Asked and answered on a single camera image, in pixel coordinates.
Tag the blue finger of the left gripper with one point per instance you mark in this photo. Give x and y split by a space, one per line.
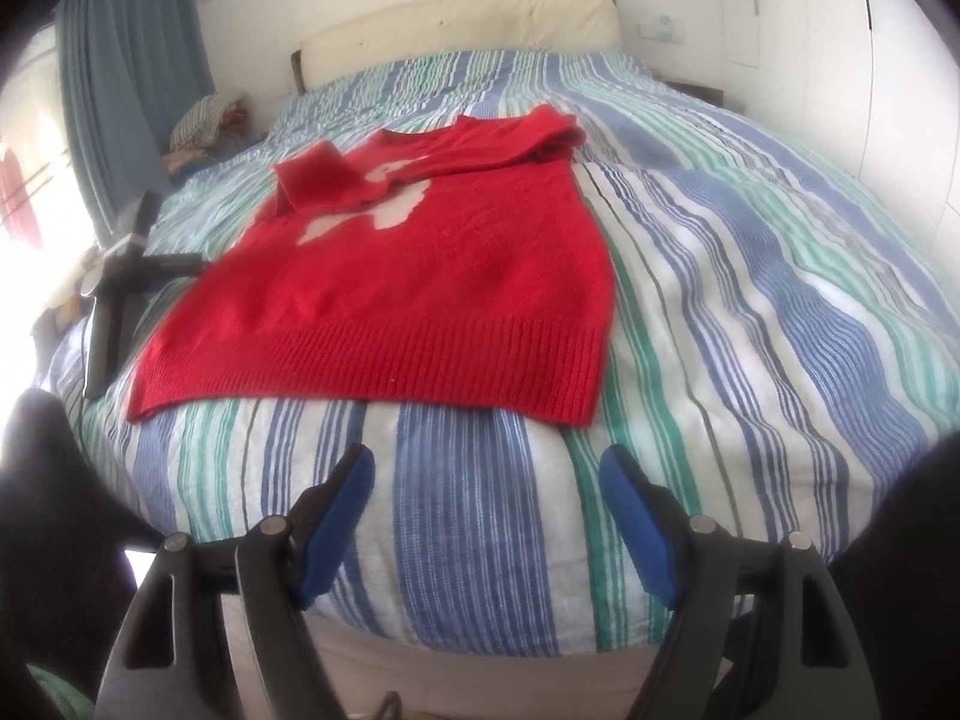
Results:
173 266

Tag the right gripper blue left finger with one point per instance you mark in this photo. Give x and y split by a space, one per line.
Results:
291 560

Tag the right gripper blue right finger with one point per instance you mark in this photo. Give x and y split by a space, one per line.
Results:
666 544

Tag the red knit sweater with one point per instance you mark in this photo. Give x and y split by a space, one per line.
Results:
455 267

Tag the pile of clothes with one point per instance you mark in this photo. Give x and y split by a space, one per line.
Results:
213 130

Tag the teal curtain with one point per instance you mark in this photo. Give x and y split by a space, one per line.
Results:
129 70

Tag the striped blue green bedspread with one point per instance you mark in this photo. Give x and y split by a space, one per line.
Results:
781 354

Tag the dark wooden nightstand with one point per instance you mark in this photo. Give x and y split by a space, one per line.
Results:
708 95

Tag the cream padded headboard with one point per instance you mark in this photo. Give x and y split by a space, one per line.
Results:
409 31

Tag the white wardrobe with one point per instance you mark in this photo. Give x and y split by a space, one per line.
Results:
869 83

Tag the wall power outlet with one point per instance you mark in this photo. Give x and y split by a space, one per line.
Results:
662 29

